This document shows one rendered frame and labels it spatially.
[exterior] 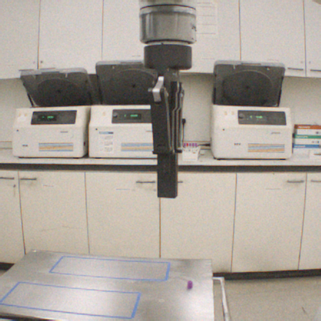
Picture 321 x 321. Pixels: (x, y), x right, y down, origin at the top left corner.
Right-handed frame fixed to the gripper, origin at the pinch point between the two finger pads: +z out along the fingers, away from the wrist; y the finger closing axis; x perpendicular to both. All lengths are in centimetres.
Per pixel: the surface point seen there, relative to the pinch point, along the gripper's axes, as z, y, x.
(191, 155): 26, 211, 42
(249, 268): 108, 225, -1
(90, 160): 30, 197, 108
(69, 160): 30, 194, 122
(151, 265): 37, 50, 19
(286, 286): 119, 219, -29
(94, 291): 37, 27, 27
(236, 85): -22, 258, 17
